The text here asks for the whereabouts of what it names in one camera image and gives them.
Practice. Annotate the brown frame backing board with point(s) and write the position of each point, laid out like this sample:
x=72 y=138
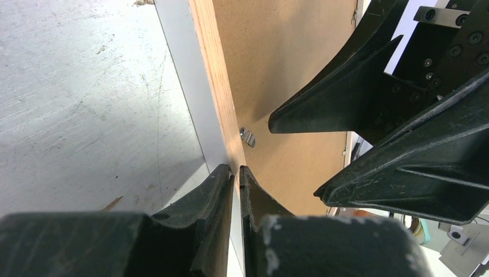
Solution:
x=273 y=49

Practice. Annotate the light wooden picture frame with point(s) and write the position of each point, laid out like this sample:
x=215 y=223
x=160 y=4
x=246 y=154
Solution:
x=205 y=23

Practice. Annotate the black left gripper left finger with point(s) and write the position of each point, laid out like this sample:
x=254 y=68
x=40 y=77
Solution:
x=188 y=238

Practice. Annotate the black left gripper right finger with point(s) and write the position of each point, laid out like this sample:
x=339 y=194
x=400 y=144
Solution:
x=278 y=243

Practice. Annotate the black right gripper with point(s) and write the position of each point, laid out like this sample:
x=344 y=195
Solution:
x=436 y=165

